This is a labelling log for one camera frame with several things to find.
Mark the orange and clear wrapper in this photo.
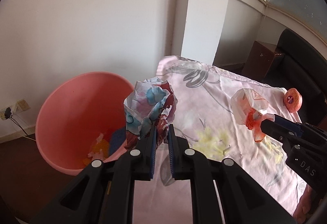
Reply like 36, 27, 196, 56
231, 88, 275, 143

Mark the blue foam fruit net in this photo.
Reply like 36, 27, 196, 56
109, 127, 126, 156

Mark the floral red paper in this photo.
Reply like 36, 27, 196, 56
124, 77, 178, 150

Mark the person's right hand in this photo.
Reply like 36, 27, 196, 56
293, 185, 319, 223

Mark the black leather chair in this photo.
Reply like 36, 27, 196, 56
262, 29, 326, 126

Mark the pink floral tablecloth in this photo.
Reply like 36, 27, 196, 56
133, 56, 306, 223

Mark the dark wooden cabinet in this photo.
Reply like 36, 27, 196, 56
242, 41, 284, 82

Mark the pink plastic basin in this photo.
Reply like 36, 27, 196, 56
36, 72, 134, 176

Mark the wall power outlet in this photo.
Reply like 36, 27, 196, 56
0, 99, 30, 121

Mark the black plug with cable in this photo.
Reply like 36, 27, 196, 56
4, 107, 36, 141

